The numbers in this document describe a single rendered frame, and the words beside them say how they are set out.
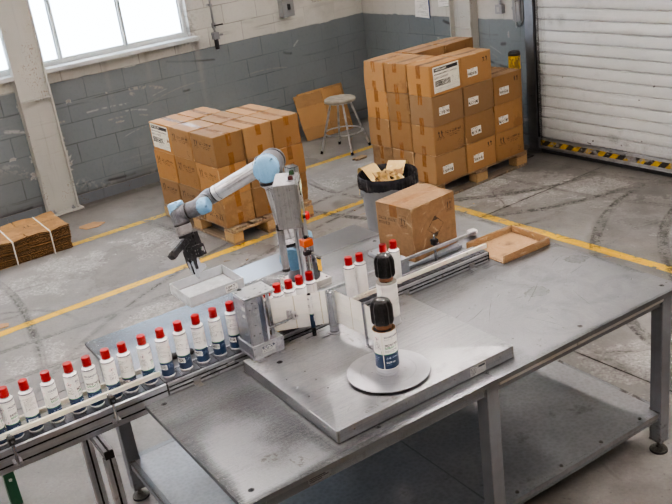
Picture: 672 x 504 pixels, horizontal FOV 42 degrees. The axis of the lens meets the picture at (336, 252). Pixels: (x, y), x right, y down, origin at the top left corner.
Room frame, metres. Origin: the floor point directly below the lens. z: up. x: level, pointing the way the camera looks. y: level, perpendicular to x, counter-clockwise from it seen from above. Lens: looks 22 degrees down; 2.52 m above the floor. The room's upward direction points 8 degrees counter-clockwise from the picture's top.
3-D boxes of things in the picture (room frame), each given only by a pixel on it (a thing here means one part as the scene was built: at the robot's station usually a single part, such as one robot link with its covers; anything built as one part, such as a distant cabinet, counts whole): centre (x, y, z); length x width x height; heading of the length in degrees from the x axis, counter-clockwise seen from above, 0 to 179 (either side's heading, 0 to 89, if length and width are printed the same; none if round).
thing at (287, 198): (3.42, 0.16, 1.38); 0.17 x 0.10 x 0.19; 176
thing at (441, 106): (7.64, -1.13, 0.57); 1.20 x 0.85 x 1.14; 126
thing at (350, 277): (3.45, -0.05, 0.98); 0.05 x 0.05 x 0.20
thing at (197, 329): (3.08, 0.57, 0.98); 0.05 x 0.05 x 0.20
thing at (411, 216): (4.02, -0.41, 0.99); 0.30 x 0.24 x 0.27; 128
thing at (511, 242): (3.91, -0.83, 0.85); 0.30 x 0.26 x 0.04; 121
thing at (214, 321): (3.12, 0.51, 0.98); 0.05 x 0.05 x 0.20
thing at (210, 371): (3.41, 0.02, 0.85); 1.65 x 0.11 x 0.05; 121
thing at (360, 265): (3.48, -0.10, 0.98); 0.05 x 0.05 x 0.20
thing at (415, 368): (2.80, -0.13, 0.89); 0.31 x 0.31 x 0.01
